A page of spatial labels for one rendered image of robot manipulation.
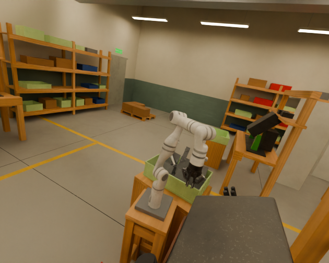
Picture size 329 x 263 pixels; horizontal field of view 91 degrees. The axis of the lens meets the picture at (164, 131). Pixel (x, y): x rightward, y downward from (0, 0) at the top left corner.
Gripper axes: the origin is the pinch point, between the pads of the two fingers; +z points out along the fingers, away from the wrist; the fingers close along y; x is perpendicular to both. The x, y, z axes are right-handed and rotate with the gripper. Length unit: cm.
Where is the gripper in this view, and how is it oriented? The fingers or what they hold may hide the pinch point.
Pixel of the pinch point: (189, 184)
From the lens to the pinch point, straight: 95.8
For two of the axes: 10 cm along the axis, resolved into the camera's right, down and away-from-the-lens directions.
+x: 4.3, -2.3, 8.7
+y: 8.8, 3.1, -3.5
